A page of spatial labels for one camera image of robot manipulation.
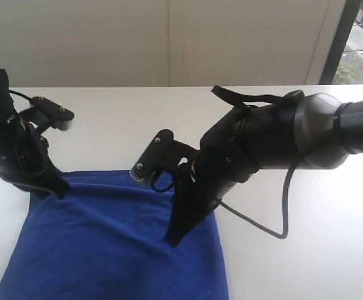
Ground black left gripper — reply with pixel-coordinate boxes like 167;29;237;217
0;115;70;199

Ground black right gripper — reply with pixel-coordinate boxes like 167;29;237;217
165;152;257;246

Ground blue microfibre towel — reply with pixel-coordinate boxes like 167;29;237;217
0;171;229;299

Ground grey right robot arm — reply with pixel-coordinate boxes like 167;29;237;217
165;86;363;246

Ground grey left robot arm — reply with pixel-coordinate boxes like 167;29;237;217
0;68;74;199

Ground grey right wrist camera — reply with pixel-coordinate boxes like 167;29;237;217
129;129;197;185

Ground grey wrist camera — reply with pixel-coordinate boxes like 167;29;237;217
129;129;197;185
19;96;75;134

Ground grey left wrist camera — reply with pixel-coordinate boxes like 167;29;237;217
19;96;75;134

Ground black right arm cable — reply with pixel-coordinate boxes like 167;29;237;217
150;84;363;240

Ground dark window frame post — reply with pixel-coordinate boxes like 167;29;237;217
319;0;360;85

